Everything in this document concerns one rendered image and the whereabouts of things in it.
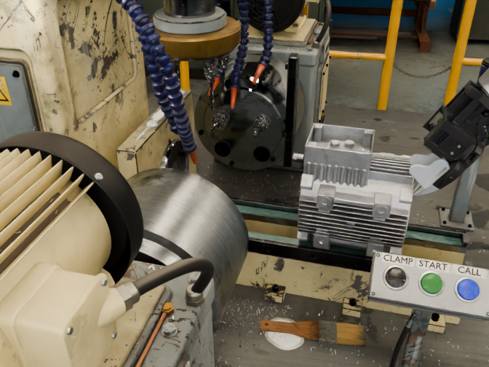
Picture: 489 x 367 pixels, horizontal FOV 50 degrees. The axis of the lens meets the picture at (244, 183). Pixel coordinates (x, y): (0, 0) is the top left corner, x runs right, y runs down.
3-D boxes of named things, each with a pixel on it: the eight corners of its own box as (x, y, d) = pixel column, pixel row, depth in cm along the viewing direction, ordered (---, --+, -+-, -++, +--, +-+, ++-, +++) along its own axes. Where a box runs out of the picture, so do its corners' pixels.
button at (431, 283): (418, 293, 77) (420, 291, 75) (420, 272, 78) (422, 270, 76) (439, 296, 76) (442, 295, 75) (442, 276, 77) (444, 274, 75)
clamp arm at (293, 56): (280, 167, 118) (284, 56, 105) (282, 160, 121) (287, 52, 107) (295, 168, 118) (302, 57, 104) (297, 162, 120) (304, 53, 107)
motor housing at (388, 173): (293, 257, 103) (299, 174, 93) (309, 204, 119) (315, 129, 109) (398, 275, 99) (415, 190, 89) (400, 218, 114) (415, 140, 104)
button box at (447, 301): (366, 301, 82) (368, 297, 77) (372, 256, 84) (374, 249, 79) (483, 322, 78) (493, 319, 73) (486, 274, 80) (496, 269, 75)
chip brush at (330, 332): (258, 336, 102) (258, 333, 101) (261, 317, 106) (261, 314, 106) (366, 347, 100) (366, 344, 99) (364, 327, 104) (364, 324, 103)
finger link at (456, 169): (430, 174, 91) (466, 138, 86) (439, 180, 91) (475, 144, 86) (431, 188, 87) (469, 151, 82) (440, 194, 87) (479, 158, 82)
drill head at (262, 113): (184, 180, 128) (177, 84, 115) (231, 113, 162) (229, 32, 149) (284, 195, 123) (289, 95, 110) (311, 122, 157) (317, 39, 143)
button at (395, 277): (383, 286, 78) (384, 285, 76) (386, 266, 79) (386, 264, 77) (404, 290, 77) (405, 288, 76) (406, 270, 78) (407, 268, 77)
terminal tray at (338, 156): (302, 180, 99) (304, 146, 95) (311, 154, 107) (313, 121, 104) (367, 189, 96) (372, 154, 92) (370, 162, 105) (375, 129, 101)
